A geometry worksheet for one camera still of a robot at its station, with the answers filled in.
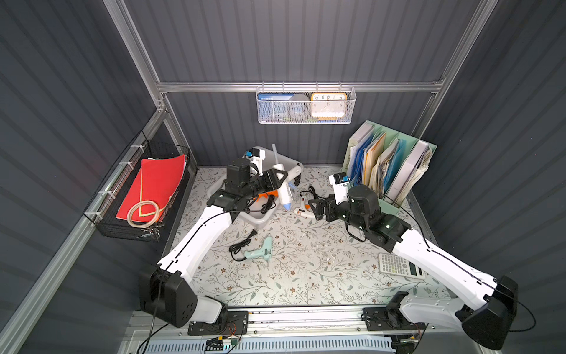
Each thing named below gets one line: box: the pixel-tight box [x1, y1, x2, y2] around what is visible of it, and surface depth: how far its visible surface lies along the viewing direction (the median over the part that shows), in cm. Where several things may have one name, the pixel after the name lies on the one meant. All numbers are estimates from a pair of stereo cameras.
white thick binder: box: [386, 140, 430, 203], surface depth 93 cm
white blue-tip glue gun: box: [271, 143, 303, 211], surface depth 75 cm
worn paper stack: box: [394, 146, 433, 208], surface depth 89 cm
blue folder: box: [350, 133, 374, 186], surface depth 102 cm
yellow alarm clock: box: [310, 92, 348, 121], surface depth 90 cm
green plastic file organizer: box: [341, 120, 438, 216], surface depth 97 cm
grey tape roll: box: [287, 93, 312, 121], surface depth 89 cm
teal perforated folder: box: [383, 138, 408, 194], surface depth 98 cm
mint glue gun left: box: [228, 228, 274, 265], surface depth 91 cm
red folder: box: [115, 154, 187, 223], surface depth 76 cm
